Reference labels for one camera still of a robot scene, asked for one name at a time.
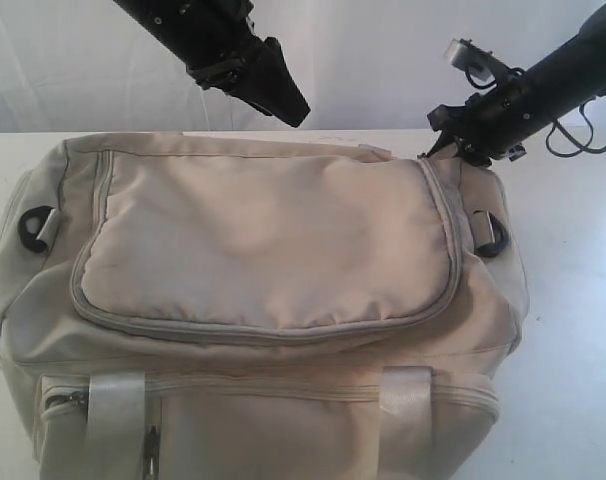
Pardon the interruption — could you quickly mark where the white curtain backdrop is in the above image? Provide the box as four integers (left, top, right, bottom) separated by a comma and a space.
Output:
0, 0, 598, 133

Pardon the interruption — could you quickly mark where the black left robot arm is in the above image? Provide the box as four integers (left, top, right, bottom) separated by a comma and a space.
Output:
117, 0, 310, 127

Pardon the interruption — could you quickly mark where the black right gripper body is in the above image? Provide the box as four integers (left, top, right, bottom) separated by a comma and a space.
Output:
427, 82, 526, 167

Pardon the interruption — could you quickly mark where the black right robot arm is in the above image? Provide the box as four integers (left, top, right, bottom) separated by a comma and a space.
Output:
425, 3, 606, 166

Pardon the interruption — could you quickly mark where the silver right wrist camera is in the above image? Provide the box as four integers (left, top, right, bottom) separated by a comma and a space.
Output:
444, 39, 492, 81

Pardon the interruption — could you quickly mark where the beige fabric duffel bag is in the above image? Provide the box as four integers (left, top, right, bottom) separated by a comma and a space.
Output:
0, 133, 529, 479

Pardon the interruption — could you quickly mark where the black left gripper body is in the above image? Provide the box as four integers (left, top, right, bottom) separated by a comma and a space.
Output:
182, 21, 286, 95

